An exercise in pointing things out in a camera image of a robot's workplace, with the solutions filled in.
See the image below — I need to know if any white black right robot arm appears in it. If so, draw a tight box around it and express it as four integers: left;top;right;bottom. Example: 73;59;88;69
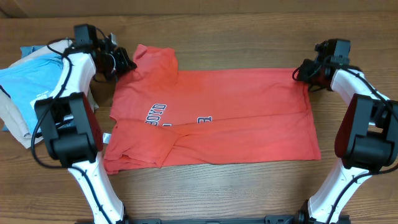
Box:
288;39;397;223

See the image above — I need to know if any blue denim folded garment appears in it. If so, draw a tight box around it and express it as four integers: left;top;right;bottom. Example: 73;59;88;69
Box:
2;45;47;133

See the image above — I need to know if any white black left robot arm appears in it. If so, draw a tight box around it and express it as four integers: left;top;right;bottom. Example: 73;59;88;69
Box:
33;24;137;223

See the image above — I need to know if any red printed t-shirt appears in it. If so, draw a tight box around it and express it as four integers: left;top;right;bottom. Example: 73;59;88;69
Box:
104;45;321;174

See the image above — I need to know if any light blue folded t-shirt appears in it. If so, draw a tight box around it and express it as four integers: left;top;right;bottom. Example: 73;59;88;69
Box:
1;54;63;133

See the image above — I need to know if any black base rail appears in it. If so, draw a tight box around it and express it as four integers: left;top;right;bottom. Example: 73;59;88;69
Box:
74;214;352;224

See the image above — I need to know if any beige folded garment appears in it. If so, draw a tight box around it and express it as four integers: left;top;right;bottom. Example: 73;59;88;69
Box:
1;46;54;149

